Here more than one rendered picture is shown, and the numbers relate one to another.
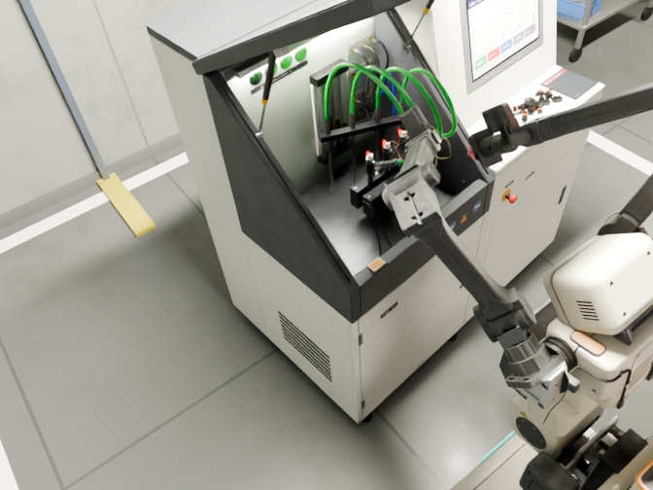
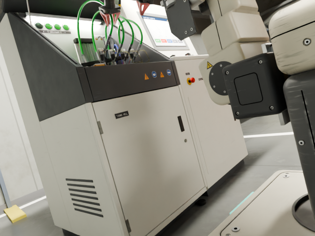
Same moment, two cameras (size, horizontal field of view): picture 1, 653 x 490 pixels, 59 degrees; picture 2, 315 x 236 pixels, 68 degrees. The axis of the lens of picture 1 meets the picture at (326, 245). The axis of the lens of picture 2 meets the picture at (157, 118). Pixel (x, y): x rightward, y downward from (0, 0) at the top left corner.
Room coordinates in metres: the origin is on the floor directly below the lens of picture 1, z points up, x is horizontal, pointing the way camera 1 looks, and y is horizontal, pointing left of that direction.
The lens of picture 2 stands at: (-0.02, -0.20, 0.70)
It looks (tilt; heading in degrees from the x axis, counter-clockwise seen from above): 3 degrees down; 353
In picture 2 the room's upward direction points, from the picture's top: 15 degrees counter-clockwise
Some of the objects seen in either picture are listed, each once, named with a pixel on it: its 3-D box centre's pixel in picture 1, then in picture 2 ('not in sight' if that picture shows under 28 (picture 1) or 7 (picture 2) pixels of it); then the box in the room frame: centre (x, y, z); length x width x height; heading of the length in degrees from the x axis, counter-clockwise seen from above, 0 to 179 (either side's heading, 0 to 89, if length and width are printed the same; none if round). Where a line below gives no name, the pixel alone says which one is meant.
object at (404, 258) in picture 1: (422, 244); (136, 78); (1.27, -0.32, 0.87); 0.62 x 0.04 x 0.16; 129
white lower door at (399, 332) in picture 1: (419, 321); (158, 152); (1.26, -0.32, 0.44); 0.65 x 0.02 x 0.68; 129
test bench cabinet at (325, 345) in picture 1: (366, 287); (129, 162); (1.48, -0.15, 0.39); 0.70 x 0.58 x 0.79; 129
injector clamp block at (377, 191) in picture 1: (394, 185); not in sight; (1.53, -0.26, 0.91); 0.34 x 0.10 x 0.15; 129
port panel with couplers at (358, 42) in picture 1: (363, 70); (105, 50); (1.81, -0.19, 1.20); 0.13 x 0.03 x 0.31; 129
